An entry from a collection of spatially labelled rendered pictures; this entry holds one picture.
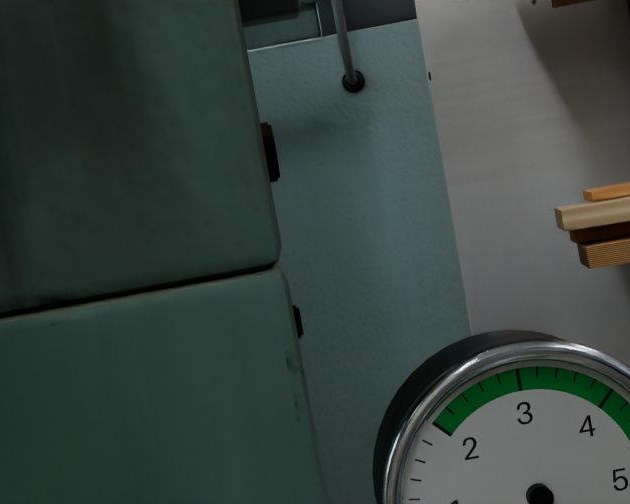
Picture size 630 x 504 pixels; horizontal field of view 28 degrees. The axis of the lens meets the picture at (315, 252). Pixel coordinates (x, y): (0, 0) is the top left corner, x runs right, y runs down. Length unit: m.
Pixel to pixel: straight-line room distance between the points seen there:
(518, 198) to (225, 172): 2.42
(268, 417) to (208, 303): 0.03
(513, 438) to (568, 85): 2.49
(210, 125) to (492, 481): 0.11
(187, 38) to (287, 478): 0.11
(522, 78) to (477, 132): 0.15
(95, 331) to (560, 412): 0.12
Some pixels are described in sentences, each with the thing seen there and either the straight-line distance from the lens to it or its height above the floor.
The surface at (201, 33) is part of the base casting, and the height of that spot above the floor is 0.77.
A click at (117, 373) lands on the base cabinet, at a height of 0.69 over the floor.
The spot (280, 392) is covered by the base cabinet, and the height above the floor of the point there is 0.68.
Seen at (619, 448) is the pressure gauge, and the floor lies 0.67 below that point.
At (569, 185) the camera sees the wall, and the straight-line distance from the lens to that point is 2.73.
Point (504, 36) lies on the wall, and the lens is 2.73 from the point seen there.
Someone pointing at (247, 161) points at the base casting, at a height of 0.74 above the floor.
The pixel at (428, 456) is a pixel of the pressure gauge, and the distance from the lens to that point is 0.25.
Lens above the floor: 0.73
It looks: 3 degrees down
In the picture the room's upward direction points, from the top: 10 degrees counter-clockwise
